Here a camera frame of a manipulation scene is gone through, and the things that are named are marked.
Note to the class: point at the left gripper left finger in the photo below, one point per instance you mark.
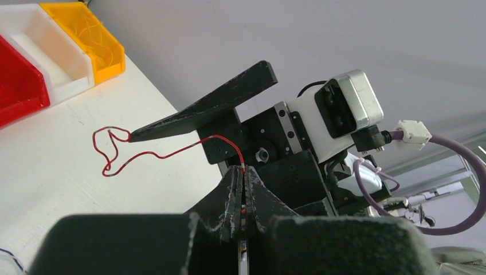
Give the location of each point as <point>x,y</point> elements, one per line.
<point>198,241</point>

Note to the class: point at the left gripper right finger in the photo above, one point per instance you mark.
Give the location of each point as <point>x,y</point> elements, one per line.
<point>287,243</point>

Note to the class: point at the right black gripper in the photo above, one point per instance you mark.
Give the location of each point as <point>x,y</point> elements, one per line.
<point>274,142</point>

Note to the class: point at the yellow plastic bin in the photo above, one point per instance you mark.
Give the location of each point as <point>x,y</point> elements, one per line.
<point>85,29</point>

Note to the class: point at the white plastic bin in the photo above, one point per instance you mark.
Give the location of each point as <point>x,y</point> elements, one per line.
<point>67,70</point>

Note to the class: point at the red plastic bin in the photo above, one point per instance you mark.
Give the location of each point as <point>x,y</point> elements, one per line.
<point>23,88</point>

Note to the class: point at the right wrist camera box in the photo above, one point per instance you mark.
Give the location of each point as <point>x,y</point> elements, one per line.
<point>342,112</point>

